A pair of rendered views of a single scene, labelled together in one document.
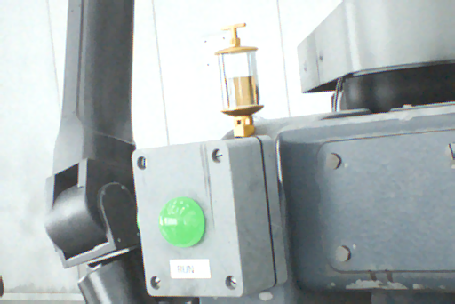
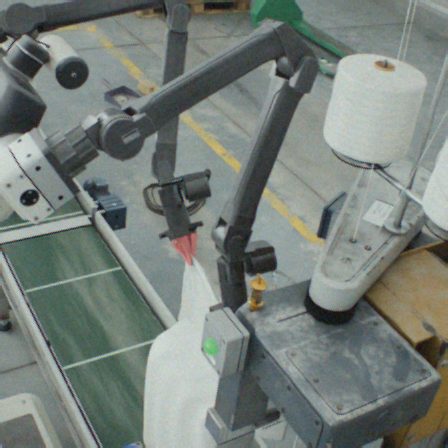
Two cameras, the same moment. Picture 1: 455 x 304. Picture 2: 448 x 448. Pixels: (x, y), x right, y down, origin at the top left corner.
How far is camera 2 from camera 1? 82 cm
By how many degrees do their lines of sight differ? 35
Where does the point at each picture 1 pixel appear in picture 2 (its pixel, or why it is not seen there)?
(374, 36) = (316, 292)
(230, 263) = (219, 368)
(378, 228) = (267, 382)
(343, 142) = (266, 354)
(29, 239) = not seen: outside the picture
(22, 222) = not seen: outside the picture
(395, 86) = (316, 312)
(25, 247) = not seen: outside the picture
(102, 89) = (248, 192)
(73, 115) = (233, 198)
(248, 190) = (232, 352)
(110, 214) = (232, 249)
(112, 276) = (227, 268)
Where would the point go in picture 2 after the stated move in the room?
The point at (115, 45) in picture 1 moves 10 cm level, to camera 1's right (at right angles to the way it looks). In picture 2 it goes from (261, 172) to (309, 186)
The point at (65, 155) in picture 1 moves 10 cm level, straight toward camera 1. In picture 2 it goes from (225, 212) to (213, 239)
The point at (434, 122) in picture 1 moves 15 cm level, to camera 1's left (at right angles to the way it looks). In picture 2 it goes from (288, 374) to (199, 345)
